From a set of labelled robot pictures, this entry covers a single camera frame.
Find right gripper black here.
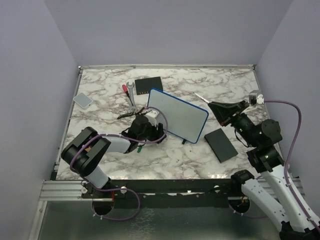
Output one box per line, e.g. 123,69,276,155
209,99,259,147

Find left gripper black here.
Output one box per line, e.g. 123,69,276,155
137,119,167,144

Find white marker pen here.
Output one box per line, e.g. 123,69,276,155
193,92,210,104

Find blue framed whiteboard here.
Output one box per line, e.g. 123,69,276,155
147,88,209,144

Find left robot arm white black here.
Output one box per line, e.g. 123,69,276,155
60,115,166,198

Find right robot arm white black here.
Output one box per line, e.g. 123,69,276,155
207,96,320,240

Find black rectangular block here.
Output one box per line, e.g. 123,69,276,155
204,128,238,163

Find silver wrench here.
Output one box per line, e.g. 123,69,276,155
126,82,138,112

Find small white square device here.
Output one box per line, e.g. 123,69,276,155
73,92,93,109

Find black handled pliers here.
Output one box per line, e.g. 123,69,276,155
117,107,145,120

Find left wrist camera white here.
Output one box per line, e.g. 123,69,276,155
144,110,160,127

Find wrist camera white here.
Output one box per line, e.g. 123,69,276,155
248,90,265,106
144,110,160,127

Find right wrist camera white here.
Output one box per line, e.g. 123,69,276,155
248,90,265,106

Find black network switch box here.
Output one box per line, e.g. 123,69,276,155
134,76,163,95

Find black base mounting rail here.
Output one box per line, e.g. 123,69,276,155
81,178,244,209

